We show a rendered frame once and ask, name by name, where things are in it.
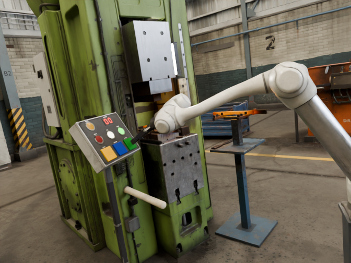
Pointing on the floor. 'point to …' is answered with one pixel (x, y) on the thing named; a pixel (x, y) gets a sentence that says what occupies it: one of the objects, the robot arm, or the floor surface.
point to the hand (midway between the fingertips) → (136, 139)
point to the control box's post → (115, 214)
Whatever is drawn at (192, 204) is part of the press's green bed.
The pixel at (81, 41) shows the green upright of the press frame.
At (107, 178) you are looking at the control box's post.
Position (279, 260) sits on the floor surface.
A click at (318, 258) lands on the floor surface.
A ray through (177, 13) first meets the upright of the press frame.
